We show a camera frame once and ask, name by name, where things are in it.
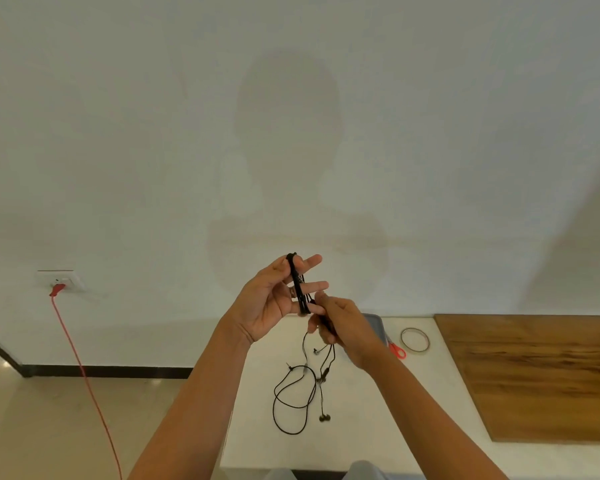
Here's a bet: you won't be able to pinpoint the person's left hand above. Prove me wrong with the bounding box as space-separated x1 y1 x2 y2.
228 254 330 344

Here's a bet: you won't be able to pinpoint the person's right hand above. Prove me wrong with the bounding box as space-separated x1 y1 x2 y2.
307 291 392 372

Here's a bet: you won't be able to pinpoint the black earphone cable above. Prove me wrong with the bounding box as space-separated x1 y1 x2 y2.
285 252 339 381

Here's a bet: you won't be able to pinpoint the person's left forearm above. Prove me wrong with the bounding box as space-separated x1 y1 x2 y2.
127 317 254 480

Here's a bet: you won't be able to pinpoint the person's right forearm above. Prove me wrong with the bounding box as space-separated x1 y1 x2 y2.
362 351 511 480

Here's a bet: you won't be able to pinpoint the grey pouch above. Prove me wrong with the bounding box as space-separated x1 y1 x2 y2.
360 313 394 346

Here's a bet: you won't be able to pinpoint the clear tape roll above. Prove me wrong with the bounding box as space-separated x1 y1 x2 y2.
399 328 431 355

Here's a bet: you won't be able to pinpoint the person's grey clothing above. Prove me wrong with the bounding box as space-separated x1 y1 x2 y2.
264 460 427 480

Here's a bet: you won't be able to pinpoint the brown wooden board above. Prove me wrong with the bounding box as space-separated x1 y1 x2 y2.
433 314 600 443

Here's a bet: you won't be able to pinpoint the black wired earphones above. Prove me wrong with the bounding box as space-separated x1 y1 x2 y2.
272 362 334 436

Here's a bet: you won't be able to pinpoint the white wall socket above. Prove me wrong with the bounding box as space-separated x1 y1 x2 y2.
36 270 87 294

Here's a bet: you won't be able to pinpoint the red power cable with plug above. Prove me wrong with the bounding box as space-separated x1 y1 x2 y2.
49 282 124 480

